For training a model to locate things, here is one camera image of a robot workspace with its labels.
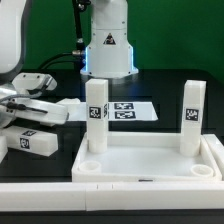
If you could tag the white obstacle bar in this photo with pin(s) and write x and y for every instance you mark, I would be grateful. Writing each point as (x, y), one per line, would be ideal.
(3, 147)
(217, 149)
(68, 196)

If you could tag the white desk top tray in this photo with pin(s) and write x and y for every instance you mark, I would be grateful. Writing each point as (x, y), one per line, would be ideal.
(144, 157)

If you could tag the white front obstacle bar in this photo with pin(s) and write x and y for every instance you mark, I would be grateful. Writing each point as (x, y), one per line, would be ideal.
(68, 196)

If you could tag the white right obstacle bar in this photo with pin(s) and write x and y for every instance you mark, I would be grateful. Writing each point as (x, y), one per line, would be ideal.
(217, 149)

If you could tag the white left obstacle bar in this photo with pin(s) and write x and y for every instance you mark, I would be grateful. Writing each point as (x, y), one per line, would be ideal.
(3, 147)

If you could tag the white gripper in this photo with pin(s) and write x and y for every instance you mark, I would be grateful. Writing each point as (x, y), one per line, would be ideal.
(30, 109)

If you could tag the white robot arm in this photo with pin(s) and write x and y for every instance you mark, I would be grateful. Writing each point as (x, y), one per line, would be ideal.
(109, 55)

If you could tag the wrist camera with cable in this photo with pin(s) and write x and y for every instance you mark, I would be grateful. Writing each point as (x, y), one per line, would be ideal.
(27, 86)

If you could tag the white sheet with tags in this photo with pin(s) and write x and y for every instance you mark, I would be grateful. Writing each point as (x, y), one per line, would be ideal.
(120, 111)

